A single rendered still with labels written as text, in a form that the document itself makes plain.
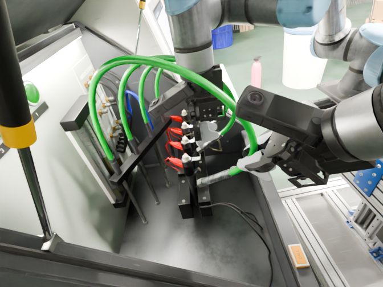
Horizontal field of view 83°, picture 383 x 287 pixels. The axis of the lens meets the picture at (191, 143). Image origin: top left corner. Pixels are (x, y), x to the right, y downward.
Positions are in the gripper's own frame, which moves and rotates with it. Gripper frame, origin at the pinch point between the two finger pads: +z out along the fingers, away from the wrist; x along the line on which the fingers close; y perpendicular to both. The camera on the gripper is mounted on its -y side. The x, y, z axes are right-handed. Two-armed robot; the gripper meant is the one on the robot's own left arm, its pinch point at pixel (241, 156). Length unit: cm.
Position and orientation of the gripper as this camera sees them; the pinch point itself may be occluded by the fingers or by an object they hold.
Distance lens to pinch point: 44.5
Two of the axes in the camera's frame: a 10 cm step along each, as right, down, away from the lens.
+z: -3.7, 2.7, 8.9
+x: 4.9, -7.5, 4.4
